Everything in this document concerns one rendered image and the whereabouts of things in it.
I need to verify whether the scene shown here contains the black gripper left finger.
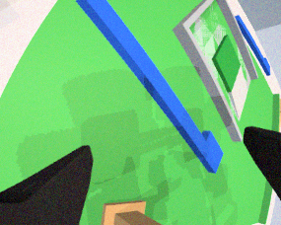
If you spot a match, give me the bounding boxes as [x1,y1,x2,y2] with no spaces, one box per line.
[0,145,93,225]

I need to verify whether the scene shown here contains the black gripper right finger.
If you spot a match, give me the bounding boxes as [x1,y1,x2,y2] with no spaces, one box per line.
[244,125,281,199]

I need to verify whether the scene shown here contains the green flat mat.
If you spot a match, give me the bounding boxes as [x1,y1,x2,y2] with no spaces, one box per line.
[0,0,273,225]

